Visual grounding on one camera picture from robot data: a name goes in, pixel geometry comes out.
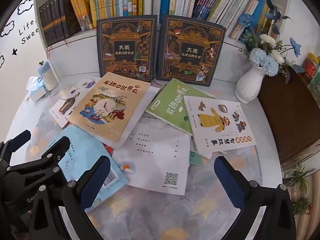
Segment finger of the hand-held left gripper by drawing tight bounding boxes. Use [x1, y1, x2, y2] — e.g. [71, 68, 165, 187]
[10, 136, 71, 175]
[0, 129, 32, 160]

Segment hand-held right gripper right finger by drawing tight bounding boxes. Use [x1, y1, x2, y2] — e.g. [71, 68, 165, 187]
[214, 156, 297, 240]

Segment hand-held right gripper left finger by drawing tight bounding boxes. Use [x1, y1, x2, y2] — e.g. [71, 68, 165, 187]
[29, 156, 112, 240]

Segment light blue cover book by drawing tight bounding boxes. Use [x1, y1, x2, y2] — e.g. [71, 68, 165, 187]
[51, 125, 129, 205]

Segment white book yellow-robed figure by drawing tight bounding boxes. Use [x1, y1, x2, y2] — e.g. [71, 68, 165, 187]
[184, 95, 257, 153]

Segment tan illustrated paperback book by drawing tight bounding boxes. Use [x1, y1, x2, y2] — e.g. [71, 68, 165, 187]
[67, 72, 151, 148]

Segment light green cover book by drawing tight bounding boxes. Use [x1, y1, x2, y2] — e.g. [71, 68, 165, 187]
[146, 78, 215, 137]

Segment colourful upright books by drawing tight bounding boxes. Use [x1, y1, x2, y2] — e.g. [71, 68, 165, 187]
[302, 52, 320, 95]

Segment row of shelf books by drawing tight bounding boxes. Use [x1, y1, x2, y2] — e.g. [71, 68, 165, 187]
[154, 0, 273, 45]
[39, 0, 154, 47]

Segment red cover book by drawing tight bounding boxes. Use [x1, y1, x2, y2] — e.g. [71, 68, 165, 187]
[102, 142, 115, 155]

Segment fan-print table mat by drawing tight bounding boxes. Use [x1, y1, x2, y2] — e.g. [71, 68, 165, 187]
[5, 75, 283, 240]

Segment white book dark-robed figure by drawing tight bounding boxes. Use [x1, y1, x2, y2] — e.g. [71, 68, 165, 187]
[49, 76, 100, 129]

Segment blue tissue pack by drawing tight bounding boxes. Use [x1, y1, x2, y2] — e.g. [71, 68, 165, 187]
[26, 76, 49, 102]

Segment open white booklet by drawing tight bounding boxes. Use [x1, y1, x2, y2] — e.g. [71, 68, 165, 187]
[111, 86, 193, 195]

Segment white bottle blue lid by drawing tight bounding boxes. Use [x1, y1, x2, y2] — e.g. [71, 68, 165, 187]
[37, 60, 60, 91]

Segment green potted plant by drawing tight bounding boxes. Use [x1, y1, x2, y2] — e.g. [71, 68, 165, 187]
[282, 165, 313, 215]

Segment brown wooden cabinet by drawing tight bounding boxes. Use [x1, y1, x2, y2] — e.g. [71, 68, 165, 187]
[257, 67, 320, 165]

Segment white ribbed vase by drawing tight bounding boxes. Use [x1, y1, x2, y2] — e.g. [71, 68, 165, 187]
[235, 64, 266, 104]

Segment dark ornate encyclopedia book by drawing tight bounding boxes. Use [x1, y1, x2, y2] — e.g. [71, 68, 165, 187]
[157, 14, 227, 87]
[96, 15, 158, 83]

